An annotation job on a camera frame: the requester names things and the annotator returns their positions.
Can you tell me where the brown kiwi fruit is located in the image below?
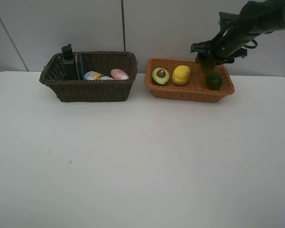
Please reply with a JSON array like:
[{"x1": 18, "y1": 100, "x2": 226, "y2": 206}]
[{"x1": 199, "y1": 54, "x2": 217, "y2": 76}]

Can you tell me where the orange wicker basket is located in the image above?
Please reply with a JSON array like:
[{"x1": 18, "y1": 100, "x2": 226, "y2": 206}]
[{"x1": 144, "y1": 57, "x2": 235, "y2": 103}]

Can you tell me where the halved avocado with pit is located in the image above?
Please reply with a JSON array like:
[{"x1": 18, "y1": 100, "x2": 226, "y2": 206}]
[{"x1": 152, "y1": 67, "x2": 170, "y2": 85}]

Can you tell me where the pink lotion bottle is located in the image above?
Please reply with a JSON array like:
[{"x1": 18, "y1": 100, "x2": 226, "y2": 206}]
[{"x1": 111, "y1": 68, "x2": 129, "y2": 80}]

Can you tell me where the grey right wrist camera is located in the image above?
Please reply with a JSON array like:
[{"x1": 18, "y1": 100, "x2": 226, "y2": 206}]
[{"x1": 218, "y1": 12, "x2": 239, "y2": 30}]

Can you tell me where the black felt eraser block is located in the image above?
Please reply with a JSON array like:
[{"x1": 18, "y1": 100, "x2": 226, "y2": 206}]
[{"x1": 75, "y1": 53, "x2": 85, "y2": 81}]

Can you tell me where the dark green pump bottle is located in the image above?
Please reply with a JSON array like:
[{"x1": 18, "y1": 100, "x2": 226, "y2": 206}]
[{"x1": 61, "y1": 44, "x2": 78, "y2": 80}]

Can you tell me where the yellow lemon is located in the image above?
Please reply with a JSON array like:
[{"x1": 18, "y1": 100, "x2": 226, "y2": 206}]
[{"x1": 172, "y1": 65, "x2": 190, "y2": 86}]

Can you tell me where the white bottle blue cap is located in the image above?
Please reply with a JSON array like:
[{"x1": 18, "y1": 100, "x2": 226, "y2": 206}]
[{"x1": 83, "y1": 71, "x2": 113, "y2": 81}]

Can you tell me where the dark green lime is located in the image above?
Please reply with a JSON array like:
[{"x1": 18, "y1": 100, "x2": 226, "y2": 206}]
[{"x1": 205, "y1": 71, "x2": 223, "y2": 91}]

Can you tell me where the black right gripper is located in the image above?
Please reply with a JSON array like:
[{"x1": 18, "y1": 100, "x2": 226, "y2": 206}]
[{"x1": 190, "y1": 24, "x2": 257, "y2": 66}]

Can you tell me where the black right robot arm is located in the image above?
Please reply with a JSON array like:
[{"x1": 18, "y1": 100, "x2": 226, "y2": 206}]
[{"x1": 190, "y1": 0, "x2": 285, "y2": 65}]

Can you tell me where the dark brown wicker basket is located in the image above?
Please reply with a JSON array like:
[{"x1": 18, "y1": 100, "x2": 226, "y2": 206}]
[{"x1": 39, "y1": 51, "x2": 137, "y2": 103}]

